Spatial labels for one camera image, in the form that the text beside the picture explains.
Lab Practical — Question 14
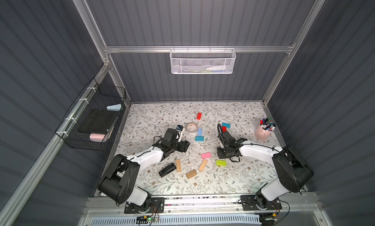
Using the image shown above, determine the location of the pink block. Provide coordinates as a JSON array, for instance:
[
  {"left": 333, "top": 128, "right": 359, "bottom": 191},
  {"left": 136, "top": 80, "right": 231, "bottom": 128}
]
[{"left": 201, "top": 152, "right": 212, "bottom": 159}]

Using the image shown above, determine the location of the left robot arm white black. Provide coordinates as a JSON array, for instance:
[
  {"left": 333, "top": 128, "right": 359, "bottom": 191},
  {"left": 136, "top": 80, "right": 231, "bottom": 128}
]
[{"left": 97, "top": 125, "right": 190, "bottom": 209}]

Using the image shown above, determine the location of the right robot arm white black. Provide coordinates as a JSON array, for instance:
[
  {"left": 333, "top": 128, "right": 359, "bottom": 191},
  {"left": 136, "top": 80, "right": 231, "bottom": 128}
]
[{"left": 217, "top": 125, "right": 314, "bottom": 210}]

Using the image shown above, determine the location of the teal block near tape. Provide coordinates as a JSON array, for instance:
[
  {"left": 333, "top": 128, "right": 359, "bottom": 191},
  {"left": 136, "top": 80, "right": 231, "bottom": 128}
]
[{"left": 195, "top": 136, "right": 205, "bottom": 142}]

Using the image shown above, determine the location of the light wooden block upright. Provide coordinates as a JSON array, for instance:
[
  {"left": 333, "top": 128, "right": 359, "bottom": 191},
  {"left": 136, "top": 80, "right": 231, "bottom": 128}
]
[{"left": 175, "top": 159, "right": 182, "bottom": 172}]

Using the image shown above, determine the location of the lime green block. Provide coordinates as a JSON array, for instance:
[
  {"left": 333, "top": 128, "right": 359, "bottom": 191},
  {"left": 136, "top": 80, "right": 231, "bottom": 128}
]
[{"left": 216, "top": 160, "right": 227, "bottom": 166}]

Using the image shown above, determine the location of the white tape roll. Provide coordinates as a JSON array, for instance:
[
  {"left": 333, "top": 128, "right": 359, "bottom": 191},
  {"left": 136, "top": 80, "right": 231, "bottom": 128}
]
[{"left": 186, "top": 123, "right": 199, "bottom": 134}]

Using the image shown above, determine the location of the light blue block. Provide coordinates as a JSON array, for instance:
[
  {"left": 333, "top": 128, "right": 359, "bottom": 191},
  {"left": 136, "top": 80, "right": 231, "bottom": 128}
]
[{"left": 197, "top": 128, "right": 203, "bottom": 137}]

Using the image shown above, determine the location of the black stapler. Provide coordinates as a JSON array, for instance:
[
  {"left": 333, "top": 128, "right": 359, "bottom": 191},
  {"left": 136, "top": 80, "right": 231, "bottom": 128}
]
[{"left": 159, "top": 163, "right": 177, "bottom": 178}]

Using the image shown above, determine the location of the light wooden block slanted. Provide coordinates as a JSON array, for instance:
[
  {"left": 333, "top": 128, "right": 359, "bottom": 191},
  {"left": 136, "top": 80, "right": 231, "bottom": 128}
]
[{"left": 199, "top": 159, "right": 208, "bottom": 172}]

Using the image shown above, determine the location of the dark wooden block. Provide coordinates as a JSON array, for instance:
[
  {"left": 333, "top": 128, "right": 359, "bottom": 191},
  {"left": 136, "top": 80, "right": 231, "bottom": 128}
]
[{"left": 186, "top": 169, "right": 197, "bottom": 179}]

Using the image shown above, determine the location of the pink cup of markers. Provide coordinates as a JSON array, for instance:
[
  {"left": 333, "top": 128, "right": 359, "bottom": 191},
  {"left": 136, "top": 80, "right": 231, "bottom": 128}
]
[{"left": 254, "top": 118, "right": 276, "bottom": 141}]

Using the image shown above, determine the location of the light blue sponge in basket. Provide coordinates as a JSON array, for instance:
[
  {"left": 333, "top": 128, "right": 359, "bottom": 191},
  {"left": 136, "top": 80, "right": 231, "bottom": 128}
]
[{"left": 106, "top": 104, "right": 122, "bottom": 111}]

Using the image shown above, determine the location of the pink sponge in basket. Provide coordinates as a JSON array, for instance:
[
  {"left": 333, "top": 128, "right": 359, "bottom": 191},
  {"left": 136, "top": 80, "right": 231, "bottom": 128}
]
[{"left": 89, "top": 133, "right": 105, "bottom": 143}]

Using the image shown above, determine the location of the black pad in basket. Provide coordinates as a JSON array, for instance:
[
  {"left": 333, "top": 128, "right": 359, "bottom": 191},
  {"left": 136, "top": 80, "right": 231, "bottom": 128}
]
[{"left": 77, "top": 109, "right": 118, "bottom": 134}]

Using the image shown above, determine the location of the white bottle in basket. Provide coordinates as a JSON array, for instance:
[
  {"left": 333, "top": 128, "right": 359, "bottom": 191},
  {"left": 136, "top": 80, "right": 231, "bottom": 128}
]
[{"left": 206, "top": 65, "right": 227, "bottom": 72}]

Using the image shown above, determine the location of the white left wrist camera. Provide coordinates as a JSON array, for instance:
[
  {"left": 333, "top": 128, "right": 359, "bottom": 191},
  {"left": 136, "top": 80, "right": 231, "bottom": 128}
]
[{"left": 176, "top": 125, "right": 184, "bottom": 142}]

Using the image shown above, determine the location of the white wire mesh basket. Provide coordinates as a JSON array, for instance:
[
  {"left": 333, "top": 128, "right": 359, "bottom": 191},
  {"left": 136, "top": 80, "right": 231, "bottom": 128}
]
[{"left": 170, "top": 48, "right": 236, "bottom": 74}]

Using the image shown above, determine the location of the black wire wall basket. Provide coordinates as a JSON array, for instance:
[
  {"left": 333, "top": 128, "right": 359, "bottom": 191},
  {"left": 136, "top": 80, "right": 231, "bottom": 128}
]
[{"left": 55, "top": 79, "right": 127, "bottom": 151}]

